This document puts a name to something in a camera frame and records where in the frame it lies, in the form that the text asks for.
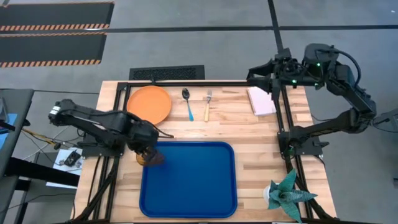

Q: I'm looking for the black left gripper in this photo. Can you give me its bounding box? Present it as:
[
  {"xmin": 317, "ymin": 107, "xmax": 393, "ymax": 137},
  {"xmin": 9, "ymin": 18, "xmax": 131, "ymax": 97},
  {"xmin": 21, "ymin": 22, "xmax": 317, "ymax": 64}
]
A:
[{"xmin": 127, "ymin": 123, "xmax": 166, "ymax": 167}]

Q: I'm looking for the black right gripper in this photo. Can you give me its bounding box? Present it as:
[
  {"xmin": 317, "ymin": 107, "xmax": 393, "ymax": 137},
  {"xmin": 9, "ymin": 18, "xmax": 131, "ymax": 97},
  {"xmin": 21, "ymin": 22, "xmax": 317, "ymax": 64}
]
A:
[{"xmin": 247, "ymin": 55, "xmax": 301, "ymax": 93}]

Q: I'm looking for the orange plate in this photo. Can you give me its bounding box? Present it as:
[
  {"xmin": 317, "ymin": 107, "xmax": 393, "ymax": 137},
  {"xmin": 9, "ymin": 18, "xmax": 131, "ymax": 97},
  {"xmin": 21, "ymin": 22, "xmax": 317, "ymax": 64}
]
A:
[{"xmin": 126, "ymin": 85, "xmax": 172, "ymax": 125}]

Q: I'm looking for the silver fork with orange handle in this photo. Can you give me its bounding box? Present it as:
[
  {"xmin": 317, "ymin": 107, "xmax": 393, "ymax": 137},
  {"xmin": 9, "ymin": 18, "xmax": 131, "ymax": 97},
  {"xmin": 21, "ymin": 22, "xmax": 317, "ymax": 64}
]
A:
[{"xmin": 203, "ymin": 89, "xmax": 213, "ymax": 123}]

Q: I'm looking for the black spoon with blue handle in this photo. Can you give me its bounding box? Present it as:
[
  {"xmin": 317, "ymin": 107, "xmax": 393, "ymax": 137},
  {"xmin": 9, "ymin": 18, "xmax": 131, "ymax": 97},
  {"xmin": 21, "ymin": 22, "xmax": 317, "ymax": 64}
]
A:
[{"xmin": 182, "ymin": 88, "xmax": 195, "ymax": 122}]

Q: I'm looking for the blue plastic tray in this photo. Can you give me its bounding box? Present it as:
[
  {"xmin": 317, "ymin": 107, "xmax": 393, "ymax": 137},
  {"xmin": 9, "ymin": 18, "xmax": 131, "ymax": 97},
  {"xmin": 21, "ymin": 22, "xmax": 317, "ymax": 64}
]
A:
[{"xmin": 139, "ymin": 141, "xmax": 239, "ymax": 218}]

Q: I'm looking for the white napkin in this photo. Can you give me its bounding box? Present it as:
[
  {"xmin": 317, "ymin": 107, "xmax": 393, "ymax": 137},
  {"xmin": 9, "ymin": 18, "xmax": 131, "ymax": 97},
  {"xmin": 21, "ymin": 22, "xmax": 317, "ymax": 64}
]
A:
[{"xmin": 247, "ymin": 86, "xmax": 277, "ymax": 117}]

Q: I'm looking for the black handheld controller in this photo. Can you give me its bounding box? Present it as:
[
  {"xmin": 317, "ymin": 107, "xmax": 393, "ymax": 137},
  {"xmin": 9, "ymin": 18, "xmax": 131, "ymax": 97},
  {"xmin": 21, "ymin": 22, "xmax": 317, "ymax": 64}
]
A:
[{"xmin": 63, "ymin": 150, "xmax": 82, "ymax": 167}]

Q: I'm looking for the black floor vent grille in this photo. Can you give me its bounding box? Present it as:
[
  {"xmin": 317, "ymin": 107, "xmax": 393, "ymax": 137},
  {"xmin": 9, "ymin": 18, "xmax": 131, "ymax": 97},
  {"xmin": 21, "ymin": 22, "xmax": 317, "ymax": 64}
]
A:
[{"xmin": 129, "ymin": 65, "xmax": 206, "ymax": 81}]

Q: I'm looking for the white paper sheet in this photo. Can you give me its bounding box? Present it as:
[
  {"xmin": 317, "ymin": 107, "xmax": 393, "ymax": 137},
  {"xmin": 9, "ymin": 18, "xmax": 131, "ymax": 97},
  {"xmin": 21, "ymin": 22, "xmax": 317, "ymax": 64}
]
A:
[{"xmin": 45, "ymin": 147, "xmax": 85, "ymax": 189}]

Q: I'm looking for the black desk crossbeam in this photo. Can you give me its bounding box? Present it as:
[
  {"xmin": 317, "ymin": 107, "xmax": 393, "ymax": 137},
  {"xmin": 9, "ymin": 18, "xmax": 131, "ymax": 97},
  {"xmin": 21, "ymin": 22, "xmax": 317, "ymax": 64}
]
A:
[{"xmin": 4, "ymin": 157, "xmax": 80, "ymax": 187}]

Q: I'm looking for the white plant pot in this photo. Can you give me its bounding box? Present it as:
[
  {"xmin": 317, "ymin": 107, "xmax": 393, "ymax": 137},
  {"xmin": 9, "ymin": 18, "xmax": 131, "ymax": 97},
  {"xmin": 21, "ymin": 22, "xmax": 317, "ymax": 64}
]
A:
[{"xmin": 262, "ymin": 184, "xmax": 274, "ymax": 206}]

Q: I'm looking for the green artificial plant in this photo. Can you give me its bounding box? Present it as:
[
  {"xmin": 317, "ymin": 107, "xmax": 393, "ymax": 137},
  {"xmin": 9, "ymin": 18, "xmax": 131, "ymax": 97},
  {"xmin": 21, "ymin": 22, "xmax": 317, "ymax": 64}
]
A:
[{"xmin": 267, "ymin": 169, "xmax": 318, "ymax": 223}]

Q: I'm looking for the grey metal stand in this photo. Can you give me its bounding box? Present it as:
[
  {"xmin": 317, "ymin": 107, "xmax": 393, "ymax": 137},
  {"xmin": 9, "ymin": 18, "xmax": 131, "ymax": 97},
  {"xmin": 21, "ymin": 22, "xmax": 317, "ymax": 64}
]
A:
[{"xmin": 371, "ymin": 107, "xmax": 398, "ymax": 129}]

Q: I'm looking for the black mat with hazard stripes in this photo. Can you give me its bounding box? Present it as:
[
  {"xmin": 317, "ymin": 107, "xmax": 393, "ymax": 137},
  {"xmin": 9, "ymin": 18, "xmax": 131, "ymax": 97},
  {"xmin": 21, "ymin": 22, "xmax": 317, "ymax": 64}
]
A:
[
  {"xmin": 0, "ymin": 32, "xmax": 108, "ymax": 68},
  {"xmin": 0, "ymin": 1, "xmax": 115, "ymax": 32}
]

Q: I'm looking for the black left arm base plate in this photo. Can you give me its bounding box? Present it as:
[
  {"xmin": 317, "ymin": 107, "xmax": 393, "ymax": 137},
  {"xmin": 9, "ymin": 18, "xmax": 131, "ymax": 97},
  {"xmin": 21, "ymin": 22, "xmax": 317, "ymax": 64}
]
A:
[{"xmin": 81, "ymin": 133, "xmax": 127, "ymax": 157}]

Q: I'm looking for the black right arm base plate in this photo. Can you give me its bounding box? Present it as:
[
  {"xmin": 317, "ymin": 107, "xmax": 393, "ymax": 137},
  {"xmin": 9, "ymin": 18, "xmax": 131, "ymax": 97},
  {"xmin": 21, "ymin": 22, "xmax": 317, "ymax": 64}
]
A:
[{"xmin": 277, "ymin": 130, "xmax": 330, "ymax": 156}]

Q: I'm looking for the yellow cable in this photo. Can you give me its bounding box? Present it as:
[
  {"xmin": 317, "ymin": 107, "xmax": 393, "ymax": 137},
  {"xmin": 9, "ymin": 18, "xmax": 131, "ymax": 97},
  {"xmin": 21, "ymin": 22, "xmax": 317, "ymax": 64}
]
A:
[{"xmin": 21, "ymin": 128, "xmax": 56, "ymax": 146}]

